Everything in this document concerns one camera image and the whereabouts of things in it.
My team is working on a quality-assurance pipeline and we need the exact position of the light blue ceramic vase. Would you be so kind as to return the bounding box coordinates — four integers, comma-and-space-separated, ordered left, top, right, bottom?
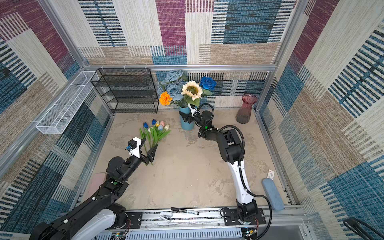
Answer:
179, 106, 196, 131

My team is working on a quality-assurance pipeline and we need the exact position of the cream white tulip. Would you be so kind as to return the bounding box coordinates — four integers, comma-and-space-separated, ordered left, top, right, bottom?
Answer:
161, 125, 171, 140

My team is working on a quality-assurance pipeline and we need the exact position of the orange marigold flower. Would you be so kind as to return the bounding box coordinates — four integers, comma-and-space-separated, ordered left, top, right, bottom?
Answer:
159, 92, 173, 106

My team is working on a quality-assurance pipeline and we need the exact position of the dusty blue rose bouquet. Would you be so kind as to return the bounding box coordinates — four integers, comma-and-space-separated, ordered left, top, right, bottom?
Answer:
158, 70, 188, 108

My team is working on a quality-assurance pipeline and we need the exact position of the dark red glass vase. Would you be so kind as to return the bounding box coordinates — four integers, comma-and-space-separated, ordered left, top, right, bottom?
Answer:
236, 94, 258, 124

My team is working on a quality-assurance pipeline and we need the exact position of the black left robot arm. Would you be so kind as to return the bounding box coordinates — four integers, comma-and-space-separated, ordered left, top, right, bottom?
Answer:
30, 138, 158, 240

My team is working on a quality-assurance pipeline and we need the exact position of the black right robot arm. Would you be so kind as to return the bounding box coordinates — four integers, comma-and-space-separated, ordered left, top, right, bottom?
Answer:
179, 111, 258, 224

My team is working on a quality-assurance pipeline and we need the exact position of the pink tray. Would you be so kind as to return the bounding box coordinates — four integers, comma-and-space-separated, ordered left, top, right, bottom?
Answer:
86, 173, 107, 198

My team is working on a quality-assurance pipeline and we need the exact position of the black marker pen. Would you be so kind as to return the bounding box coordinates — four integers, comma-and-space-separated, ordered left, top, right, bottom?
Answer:
171, 207, 200, 216

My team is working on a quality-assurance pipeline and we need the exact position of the small white tag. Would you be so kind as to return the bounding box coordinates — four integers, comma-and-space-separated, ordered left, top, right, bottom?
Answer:
267, 170, 275, 180

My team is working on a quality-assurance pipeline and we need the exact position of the blue grey round object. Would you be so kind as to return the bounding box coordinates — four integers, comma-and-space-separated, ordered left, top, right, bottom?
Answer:
262, 178, 285, 211

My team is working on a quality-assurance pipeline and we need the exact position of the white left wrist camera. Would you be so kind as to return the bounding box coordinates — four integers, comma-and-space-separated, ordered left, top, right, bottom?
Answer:
126, 137, 142, 159

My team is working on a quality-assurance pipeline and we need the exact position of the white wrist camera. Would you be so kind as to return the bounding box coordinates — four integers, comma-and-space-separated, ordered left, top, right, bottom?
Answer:
126, 137, 142, 159
188, 104, 198, 117

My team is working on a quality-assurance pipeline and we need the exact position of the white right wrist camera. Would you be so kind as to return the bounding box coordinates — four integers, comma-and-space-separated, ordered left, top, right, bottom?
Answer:
188, 104, 198, 117

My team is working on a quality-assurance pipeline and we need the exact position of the black corrugated cable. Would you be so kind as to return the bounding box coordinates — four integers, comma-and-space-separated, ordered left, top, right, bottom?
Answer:
196, 102, 273, 240

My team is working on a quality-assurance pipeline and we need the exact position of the black wire mesh shelf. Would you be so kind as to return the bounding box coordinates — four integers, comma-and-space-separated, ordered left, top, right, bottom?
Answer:
91, 68, 159, 114

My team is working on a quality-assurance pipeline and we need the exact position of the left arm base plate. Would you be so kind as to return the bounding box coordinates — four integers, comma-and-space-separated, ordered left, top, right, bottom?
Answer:
122, 212, 143, 230

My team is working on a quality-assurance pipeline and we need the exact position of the white wire mesh basket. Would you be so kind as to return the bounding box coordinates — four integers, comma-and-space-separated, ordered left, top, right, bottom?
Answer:
36, 71, 95, 135

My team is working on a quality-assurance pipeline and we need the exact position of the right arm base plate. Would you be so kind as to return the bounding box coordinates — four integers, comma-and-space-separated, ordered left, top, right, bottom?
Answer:
220, 208, 267, 226

